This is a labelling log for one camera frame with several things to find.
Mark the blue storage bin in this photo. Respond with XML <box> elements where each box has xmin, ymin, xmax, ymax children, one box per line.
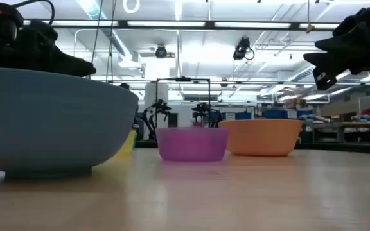
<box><xmin>261</xmin><ymin>109</ymin><xmax>314</xmax><ymax>120</ymax></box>
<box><xmin>222</xmin><ymin>112</ymin><xmax>254</xmax><ymax>121</ymax></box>

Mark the large blue plastic bowl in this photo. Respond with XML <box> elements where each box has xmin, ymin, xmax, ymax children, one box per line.
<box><xmin>0</xmin><ymin>66</ymin><xmax>139</xmax><ymax>180</ymax></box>

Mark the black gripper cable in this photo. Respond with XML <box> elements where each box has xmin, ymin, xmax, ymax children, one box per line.
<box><xmin>11</xmin><ymin>0</ymin><xmax>56</xmax><ymax>26</ymax></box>

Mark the wooden background workbench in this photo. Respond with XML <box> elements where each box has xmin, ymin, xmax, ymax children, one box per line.
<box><xmin>310</xmin><ymin>121</ymin><xmax>370</xmax><ymax>144</ymax></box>

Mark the orange plastic bowl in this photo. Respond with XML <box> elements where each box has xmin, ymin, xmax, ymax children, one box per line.
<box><xmin>218</xmin><ymin>118</ymin><xmax>304</xmax><ymax>157</ymax></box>

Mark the purple plastic bowl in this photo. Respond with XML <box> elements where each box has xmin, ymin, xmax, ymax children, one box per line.
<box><xmin>155</xmin><ymin>126</ymin><xmax>230</xmax><ymax>162</ymax></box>

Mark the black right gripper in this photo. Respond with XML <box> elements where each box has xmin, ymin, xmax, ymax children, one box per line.
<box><xmin>303</xmin><ymin>0</ymin><xmax>370</xmax><ymax>91</ymax></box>

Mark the black metal station frame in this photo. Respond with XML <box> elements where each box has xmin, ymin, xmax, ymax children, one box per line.
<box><xmin>154</xmin><ymin>76</ymin><xmax>212</xmax><ymax>130</ymax></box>

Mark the black ceiling camera with cable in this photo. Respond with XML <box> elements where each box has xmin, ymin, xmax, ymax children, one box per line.
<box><xmin>233</xmin><ymin>37</ymin><xmax>256</xmax><ymax>62</ymax></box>

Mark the yellow plastic bowl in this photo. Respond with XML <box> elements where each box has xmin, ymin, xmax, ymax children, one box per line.
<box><xmin>116</xmin><ymin>129</ymin><xmax>138</xmax><ymax>157</ymax></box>

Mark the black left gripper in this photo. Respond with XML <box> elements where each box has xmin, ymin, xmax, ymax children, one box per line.
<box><xmin>0</xmin><ymin>0</ymin><xmax>97</xmax><ymax>78</ymax></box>

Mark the yellow hanging connector cord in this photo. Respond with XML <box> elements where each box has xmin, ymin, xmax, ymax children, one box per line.
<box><xmin>304</xmin><ymin>0</ymin><xmax>316</xmax><ymax>35</ymax></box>

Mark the black ceiling beam with lights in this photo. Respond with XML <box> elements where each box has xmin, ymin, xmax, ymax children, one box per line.
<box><xmin>22</xmin><ymin>19</ymin><xmax>340</xmax><ymax>31</ymax></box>

